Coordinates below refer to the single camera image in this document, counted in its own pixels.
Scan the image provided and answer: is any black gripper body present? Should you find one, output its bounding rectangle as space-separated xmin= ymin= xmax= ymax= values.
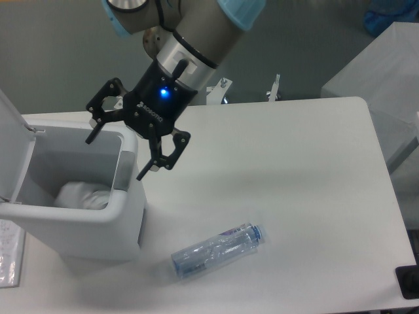
xmin=122 ymin=60 xmax=197 ymax=139

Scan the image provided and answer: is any white trash can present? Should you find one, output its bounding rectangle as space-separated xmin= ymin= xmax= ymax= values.
xmin=1 ymin=119 xmax=147 ymax=261

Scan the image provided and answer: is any white trash bag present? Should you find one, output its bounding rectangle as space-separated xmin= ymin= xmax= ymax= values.
xmin=54 ymin=181 xmax=111 ymax=210

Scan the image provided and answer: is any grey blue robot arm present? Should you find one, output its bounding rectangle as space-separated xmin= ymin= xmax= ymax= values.
xmin=86 ymin=1 xmax=265 ymax=177

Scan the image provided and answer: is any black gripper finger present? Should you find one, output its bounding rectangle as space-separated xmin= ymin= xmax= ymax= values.
xmin=85 ymin=77 xmax=128 ymax=145
xmin=136 ymin=129 xmax=191 ymax=181

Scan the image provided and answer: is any black device at edge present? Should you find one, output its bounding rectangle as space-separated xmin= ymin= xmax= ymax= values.
xmin=395 ymin=265 xmax=418 ymax=300

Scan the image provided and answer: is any white pedestal base frame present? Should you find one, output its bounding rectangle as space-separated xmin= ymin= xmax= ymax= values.
xmin=206 ymin=73 xmax=281 ymax=105

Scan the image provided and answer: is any blue plastic bag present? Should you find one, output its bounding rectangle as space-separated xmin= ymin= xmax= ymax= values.
xmin=363 ymin=0 xmax=418 ymax=37

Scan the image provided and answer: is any grey white side cabinet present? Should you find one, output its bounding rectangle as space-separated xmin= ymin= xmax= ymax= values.
xmin=320 ymin=22 xmax=418 ymax=173

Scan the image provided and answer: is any clear plastic water bottle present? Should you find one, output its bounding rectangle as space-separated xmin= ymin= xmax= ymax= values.
xmin=171 ymin=222 xmax=266 ymax=279

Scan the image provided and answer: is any white trash can lid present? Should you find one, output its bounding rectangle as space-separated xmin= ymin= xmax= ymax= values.
xmin=1 ymin=93 xmax=36 ymax=203

